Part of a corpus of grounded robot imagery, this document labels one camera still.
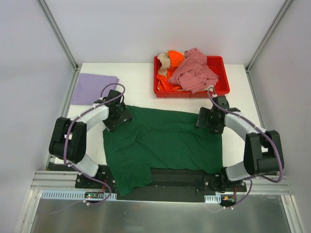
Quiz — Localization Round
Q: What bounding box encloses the white cable duct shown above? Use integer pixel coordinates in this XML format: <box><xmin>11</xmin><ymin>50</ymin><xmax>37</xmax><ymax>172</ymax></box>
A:
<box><xmin>204</xmin><ymin>194</ymin><xmax>222</xmax><ymax>204</ymax></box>
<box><xmin>41</xmin><ymin>190</ymin><xmax>117</xmax><ymax>201</ymax></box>

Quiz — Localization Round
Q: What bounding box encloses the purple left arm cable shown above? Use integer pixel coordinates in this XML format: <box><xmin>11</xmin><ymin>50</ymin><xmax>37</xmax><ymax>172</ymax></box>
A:
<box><xmin>46</xmin><ymin>83</ymin><xmax>126</xmax><ymax>216</ymax></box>

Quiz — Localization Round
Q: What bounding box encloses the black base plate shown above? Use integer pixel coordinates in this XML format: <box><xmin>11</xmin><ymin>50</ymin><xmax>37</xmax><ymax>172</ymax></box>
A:
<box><xmin>46</xmin><ymin>162</ymin><xmax>251</xmax><ymax>202</ymax></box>

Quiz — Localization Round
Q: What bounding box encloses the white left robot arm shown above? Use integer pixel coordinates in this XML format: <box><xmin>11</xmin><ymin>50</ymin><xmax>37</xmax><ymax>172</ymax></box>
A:
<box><xmin>49</xmin><ymin>90</ymin><xmax>133</xmax><ymax>189</ymax></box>

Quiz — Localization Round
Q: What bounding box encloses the orange t shirt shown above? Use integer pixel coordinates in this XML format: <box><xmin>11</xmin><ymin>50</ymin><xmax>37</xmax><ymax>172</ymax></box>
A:
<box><xmin>156</xmin><ymin>50</ymin><xmax>185</xmax><ymax>91</ymax></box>

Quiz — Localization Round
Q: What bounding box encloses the folded lavender t shirt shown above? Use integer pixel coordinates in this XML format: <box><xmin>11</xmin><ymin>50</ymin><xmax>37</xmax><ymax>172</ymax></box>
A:
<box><xmin>70</xmin><ymin>73</ymin><xmax>119</xmax><ymax>105</ymax></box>

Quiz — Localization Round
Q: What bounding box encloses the red plastic bin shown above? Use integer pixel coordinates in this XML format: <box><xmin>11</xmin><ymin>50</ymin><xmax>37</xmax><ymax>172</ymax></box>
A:
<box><xmin>153</xmin><ymin>56</ymin><xmax>230</xmax><ymax>99</ymax></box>

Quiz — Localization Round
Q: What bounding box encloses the aluminium frame post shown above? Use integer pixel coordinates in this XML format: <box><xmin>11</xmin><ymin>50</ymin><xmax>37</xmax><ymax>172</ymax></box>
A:
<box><xmin>245</xmin><ymin>0</ymin><xmax>294</xmax><ymax>73</ymax></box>
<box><xmin>36</xmin><ymin>0</ymin><xmax>79</xmax><ymax>71</ymax></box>

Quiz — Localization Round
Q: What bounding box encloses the beige t shirt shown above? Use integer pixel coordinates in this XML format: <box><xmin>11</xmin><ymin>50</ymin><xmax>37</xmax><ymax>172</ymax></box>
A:
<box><xmin>157</xmin><ymin>52</ymin><xmax>171</xmax><ymax>76</ymax></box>

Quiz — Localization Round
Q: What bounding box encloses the pink t shirt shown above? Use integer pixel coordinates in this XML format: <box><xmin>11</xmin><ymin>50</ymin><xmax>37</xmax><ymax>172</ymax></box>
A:
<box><xmin>168</xmin><ymin>48</ymin><xmax>219</xmax><ymax>94</ymax></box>

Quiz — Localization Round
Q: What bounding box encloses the right white cable duct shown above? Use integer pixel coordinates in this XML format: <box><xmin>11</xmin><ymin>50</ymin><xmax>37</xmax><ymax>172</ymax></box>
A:
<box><xmin>204</xmin><ymin>194</ymin><xmax>222</xmax><ymax>204</ymax></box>

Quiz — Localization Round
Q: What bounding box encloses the front aluminium rail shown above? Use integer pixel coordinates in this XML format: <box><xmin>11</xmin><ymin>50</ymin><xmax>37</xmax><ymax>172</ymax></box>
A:
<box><xmin>31</xmin><ymin>171</ymin><xmax>294</xmax><ymax>195</ymax></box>

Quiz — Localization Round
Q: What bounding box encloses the left aluminium frame post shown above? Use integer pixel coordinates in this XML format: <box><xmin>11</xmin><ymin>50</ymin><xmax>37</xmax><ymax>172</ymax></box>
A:
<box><xmin>36</xmin><ymin>0</ymin><xmax>79</xmax><ymax>71</ymax></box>

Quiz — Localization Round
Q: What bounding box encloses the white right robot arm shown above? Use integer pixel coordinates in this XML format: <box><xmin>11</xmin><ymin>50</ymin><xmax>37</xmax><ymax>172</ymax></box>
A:
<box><xmin>196</xmin><ymin>96</ymin><xmax>284</xmax><ymax>192</ymax></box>

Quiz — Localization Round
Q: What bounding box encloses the green t shirt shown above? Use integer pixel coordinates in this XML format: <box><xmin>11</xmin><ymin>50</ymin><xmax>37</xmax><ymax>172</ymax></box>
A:
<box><xmin>103</xmin><ymin>106</ymin><xmax>223</xmax><ymax>197</ymax></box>

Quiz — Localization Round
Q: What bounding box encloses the right aluminium frame post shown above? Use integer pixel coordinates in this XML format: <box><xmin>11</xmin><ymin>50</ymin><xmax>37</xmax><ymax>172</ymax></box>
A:
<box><xmin>245</xmin><ymin>0</ymin><xmax>294</xmax><ymax>73</ymax></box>

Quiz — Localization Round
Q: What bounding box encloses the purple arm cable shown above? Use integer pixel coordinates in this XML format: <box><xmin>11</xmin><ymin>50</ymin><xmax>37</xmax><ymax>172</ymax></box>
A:
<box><xmin>46</xmin><ymin>83</ymin><xmax>126</xmax><ymax>216</ymax></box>
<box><xmin>204</xmin><ymin>86</ymin><xmax>285</xmax><ymax>211</ymax></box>

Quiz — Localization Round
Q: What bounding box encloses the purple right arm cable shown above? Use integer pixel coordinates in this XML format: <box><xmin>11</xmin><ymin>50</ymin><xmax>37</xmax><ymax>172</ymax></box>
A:
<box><xmin>204</xmin><ymin>86</ymin><xmax>285</xmax><ymax>211</ymax></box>

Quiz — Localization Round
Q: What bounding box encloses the left white cable duct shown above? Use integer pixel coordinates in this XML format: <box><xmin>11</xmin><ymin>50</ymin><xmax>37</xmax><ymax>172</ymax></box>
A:
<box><xmin>41</xmin><ymin>190</ymin><xmax>117</xmax><ymax>201</ymax></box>

